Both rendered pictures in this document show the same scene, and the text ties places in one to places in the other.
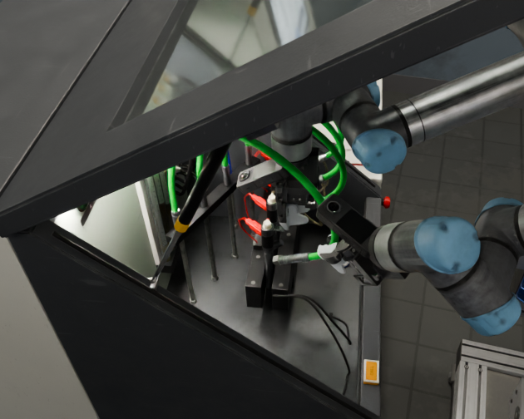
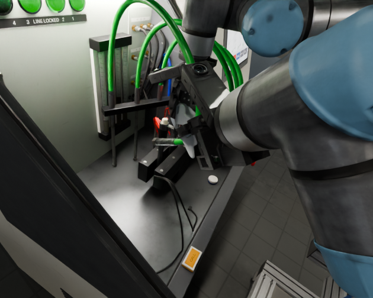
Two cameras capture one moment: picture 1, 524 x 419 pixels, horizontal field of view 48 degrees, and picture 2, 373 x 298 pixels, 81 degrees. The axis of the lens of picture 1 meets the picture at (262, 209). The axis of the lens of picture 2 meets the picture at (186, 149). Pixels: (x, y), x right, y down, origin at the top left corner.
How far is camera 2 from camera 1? 68 cm
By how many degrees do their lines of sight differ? 9
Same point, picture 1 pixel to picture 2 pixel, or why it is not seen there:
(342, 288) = (205, 195)
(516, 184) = not seen: hidden behind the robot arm
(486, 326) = not seen: outside the picture
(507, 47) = not seen: hidden behind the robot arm
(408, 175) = (267, 170)
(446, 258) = (372, 71)
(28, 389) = not seen: outside the picture
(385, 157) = (275, 28)
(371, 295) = (219, 203)
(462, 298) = (348, 207)
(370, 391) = (183, 275)
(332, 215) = (193, 74)
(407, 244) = (272, 71)
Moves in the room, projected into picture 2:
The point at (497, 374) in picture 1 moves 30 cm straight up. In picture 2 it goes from (280, 290) to (308, 267)
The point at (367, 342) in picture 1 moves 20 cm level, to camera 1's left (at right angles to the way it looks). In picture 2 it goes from (201, 233) to (133, 207)
